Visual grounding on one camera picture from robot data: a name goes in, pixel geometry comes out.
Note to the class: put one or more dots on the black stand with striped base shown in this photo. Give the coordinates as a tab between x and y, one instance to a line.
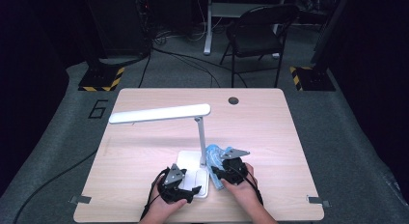
99	77
313	78

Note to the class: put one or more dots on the dark equipment cabinet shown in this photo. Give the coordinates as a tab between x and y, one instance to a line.
119	21

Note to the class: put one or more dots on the person's right hand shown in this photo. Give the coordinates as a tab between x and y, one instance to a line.
244	193

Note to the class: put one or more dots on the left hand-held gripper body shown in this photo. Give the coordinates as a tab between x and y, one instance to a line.
173	191

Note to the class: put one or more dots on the white desk lamp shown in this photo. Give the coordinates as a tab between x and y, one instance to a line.
160	114

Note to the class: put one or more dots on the blue striped cloth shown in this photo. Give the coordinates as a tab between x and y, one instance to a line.
213	156

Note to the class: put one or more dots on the person's left hand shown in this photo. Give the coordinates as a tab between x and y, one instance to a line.
162	211

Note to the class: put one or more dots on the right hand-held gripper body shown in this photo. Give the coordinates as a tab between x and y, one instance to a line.
236	172

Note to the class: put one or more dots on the white desk frame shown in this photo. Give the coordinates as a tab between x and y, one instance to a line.
208	31

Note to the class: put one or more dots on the black round table grommet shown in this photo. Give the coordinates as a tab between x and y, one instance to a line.
233	100

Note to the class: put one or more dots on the black folding chair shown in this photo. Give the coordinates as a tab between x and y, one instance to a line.
254	40

